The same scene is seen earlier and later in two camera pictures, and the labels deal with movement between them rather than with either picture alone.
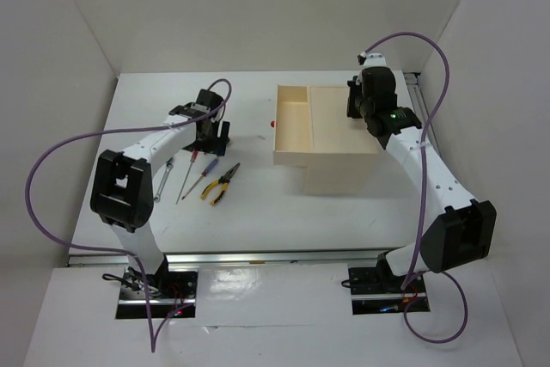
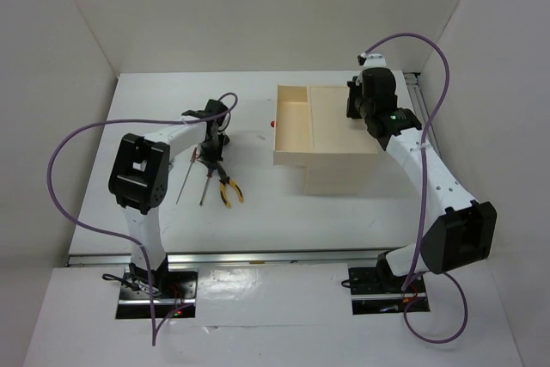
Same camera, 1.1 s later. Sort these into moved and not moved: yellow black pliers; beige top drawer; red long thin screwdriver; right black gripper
Moved: yellow black pliers
Not moved: right black gripper; red long thin screwdriver; beige top drawer
